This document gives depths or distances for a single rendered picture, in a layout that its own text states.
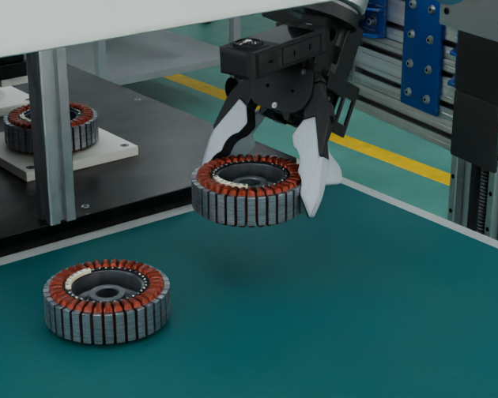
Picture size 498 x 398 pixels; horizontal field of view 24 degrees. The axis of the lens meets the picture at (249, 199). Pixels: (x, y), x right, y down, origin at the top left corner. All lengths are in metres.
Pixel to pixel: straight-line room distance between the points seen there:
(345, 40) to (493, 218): 0.75
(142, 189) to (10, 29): 1.04
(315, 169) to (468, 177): 0.85
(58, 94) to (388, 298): 0.38
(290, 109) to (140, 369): 0.29
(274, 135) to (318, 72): 2.79
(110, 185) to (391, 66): 0.63
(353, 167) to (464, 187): 1.72
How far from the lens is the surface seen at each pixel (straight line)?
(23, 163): 1.35
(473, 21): 1.44
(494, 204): 1.83
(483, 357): 1.00
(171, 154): 1.39
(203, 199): 1.06
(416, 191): 3.43
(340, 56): 1.15
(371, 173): 3.56
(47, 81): 1.15
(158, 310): 1.01
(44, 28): 0.25
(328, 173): 1.09
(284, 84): 1.10
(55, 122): 1.18
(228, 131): 1.13
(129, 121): 1.52
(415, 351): 1.00
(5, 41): 0.25
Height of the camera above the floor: 1.23
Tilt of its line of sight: 22 degrees down
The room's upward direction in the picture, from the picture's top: straight up
